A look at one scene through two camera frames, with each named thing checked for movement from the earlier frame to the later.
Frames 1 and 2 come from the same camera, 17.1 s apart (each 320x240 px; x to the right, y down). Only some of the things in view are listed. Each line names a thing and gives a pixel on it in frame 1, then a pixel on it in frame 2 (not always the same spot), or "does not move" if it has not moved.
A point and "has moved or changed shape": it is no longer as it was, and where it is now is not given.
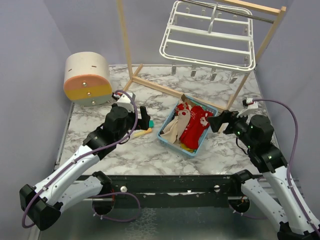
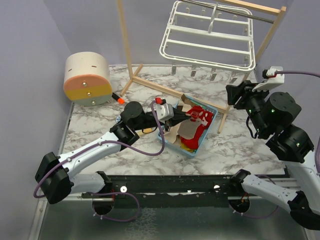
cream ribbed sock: [171, 131] does not move
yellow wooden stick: [149, 130] does not move
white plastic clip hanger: [212, 37] does not move
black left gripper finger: [145, 118] → [180, 114]
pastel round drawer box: [87, 81] does not move
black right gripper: [226, 116] → [244, 88]
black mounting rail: [168, 191] does not move
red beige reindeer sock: [183, 112] has moved or changed shape
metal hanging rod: [229, 11] does not move
